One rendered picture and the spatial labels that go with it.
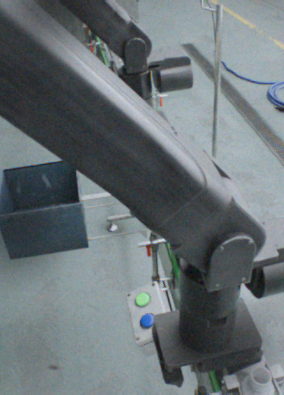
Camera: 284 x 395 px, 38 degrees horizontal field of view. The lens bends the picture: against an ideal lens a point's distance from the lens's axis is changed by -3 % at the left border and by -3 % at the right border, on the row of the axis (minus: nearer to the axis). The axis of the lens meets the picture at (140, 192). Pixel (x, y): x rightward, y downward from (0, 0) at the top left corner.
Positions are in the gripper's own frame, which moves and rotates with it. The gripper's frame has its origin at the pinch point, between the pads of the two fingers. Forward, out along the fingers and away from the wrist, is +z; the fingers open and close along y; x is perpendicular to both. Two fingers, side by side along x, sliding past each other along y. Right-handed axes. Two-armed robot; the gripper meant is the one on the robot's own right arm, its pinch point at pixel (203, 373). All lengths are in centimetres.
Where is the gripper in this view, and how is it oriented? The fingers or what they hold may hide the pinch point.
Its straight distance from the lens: 53.3
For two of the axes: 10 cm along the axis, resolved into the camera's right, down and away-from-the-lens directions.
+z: 0.7, 7.9, 6.0
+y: 9.8, -1.7, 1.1
